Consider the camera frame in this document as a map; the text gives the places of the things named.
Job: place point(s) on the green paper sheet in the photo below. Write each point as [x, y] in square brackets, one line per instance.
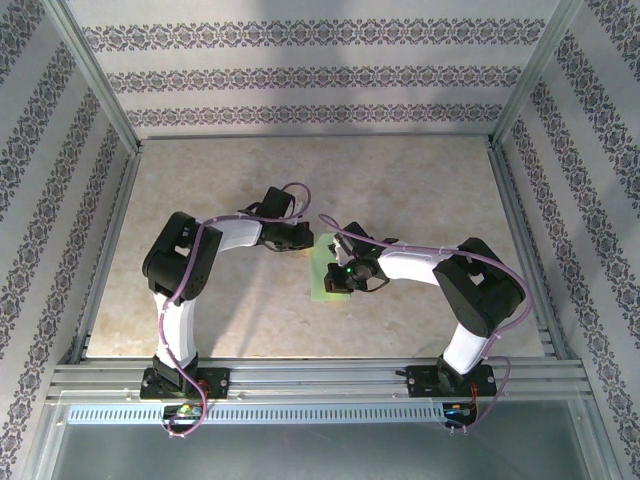
[319, 280]

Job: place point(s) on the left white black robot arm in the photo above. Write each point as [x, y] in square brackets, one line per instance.
[235, 235]

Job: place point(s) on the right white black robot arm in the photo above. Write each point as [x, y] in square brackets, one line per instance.
[415, 267]

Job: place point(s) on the grey metal sheet panel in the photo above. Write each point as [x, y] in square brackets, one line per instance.
[320, 455]

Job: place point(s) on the aluminium back rail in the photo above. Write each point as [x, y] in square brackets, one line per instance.
[315, 136]

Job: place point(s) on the aluminium mounting rail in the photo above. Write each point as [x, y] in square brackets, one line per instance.
[320, 380]

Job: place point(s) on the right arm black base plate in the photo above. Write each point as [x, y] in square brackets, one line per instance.
[420, 382]

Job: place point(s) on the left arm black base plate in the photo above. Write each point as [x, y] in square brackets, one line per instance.
[220, 382]

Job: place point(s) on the aluminium side rail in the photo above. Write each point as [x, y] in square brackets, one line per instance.
[107, 250]
[525, 250]

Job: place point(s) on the aluminium frame post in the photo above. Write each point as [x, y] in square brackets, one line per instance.
[95, 75]
[540, 65]

